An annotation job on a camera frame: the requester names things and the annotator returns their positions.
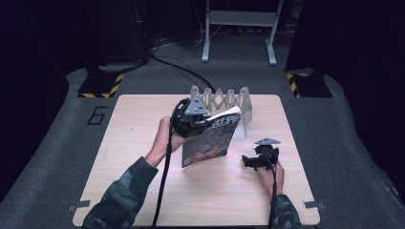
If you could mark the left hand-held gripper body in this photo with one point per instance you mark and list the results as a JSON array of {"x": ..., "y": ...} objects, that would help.
[{"x": 191, "y": 117}]

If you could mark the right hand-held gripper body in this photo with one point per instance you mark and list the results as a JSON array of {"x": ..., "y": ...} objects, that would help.
[{"x": 266, "y": 152}]

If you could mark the dark blue paperback book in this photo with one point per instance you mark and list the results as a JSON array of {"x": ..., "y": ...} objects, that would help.
[{"x": 210, "y": 140}]

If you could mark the wooden slotted book rack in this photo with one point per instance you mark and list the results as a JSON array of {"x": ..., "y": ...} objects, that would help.
[{"x": 237, "y": 101}]

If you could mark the person's right hand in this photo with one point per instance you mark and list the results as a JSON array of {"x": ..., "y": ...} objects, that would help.
[{"x": 270, "y": 178}]

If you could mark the person's left hand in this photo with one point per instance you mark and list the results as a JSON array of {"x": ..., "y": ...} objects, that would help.
[{"x": 162, "y": 140}]

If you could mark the dark cabinet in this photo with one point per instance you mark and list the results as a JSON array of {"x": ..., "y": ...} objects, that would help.
[{"x": 114, "y": 28}]

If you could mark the dark curtain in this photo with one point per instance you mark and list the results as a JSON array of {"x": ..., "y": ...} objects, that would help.
[
  {"x": 363, "y": 47},
  {"x": 28, "y": 79}
]

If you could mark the grey table bracket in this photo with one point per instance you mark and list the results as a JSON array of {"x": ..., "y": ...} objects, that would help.
[
  {"x": 313, "y": 204},
  {"x": 79, "y": 205}
]

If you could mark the yellow black striped base plate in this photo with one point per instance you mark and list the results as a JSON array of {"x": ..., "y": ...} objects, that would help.
[
  {"x": 98, "y": 86},
  {"x": 310, "y": 86}
]

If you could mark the white metal stand frame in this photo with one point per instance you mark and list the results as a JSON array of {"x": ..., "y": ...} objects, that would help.
[{"x": 240, "y": 17}]

